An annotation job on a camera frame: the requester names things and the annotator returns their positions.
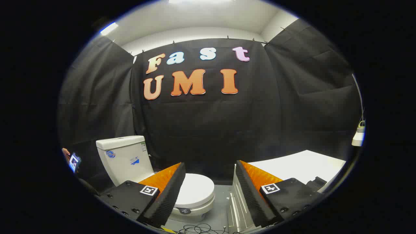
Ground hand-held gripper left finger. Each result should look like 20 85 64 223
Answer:
97 162 186 228

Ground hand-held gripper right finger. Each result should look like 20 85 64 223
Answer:
235 160 324 228

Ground white toilet lid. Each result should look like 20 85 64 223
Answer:
174 173 215 208

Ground white toilet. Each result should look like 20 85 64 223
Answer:
96 136 215 223

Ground white drawer cabinet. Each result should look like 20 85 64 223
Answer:
227 149 346 234

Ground black backdrop cloth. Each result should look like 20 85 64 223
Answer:
58 19 362 192

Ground smartphone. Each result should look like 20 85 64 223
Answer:
68 152 82 173

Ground white power strip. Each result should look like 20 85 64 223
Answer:
352 131 365 147

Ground ceiling light panel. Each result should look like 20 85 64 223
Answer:
100 22 119 36

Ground tangled black cables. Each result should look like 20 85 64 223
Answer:
177 224 228 234

